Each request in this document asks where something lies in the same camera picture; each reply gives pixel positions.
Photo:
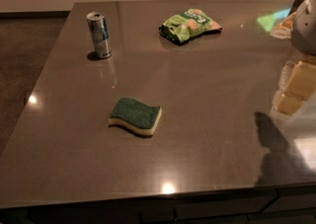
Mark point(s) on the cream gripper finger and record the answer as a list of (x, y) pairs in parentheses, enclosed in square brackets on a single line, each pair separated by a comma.
[(302, 81), (288, 104)]

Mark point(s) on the green and yellow sponge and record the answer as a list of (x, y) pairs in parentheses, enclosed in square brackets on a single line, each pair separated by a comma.
[(134, 115)]

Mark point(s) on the green rice chip bag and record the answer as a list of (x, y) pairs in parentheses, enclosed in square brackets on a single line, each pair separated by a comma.
[(183, 27)]

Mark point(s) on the silver blue drink can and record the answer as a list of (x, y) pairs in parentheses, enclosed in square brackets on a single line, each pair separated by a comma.
[(99, 34)]

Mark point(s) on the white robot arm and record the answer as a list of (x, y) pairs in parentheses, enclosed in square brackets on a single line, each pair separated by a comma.
[(300, 27)]

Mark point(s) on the dark cabinet drawer fronts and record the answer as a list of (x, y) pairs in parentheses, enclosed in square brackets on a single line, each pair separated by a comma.
[(263, 205)]

